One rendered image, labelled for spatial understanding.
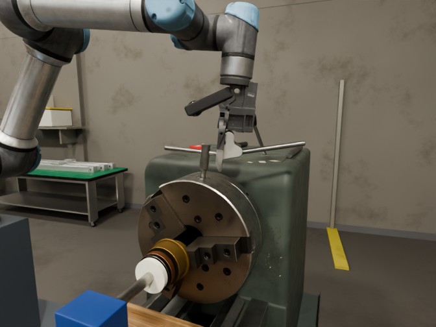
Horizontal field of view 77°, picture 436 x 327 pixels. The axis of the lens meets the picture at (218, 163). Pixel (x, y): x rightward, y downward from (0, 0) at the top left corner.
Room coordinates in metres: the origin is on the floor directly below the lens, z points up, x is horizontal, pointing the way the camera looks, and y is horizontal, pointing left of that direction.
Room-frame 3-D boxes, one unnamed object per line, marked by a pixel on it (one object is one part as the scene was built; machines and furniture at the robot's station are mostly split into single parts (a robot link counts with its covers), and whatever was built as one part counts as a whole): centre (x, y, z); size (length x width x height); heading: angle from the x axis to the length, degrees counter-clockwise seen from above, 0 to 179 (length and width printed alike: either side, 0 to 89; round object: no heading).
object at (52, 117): (4.24, 2.57, 1.41); 0.49 x 0.40 x 0.28; 73
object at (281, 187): (1.05, -0.09, 1.06); 0.59 x 0.48 x 0.39; 157
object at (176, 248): (0.54, 0.11, 1.08); 0.09 x 0.09 x 0.09; 67
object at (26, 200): (3.94, 2.47, 0.39); 2.15 x 0.82 x 0.78; 73
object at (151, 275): (0.44, 0.15, 1.08); 0.13 x 0.07 x 0.07; 157
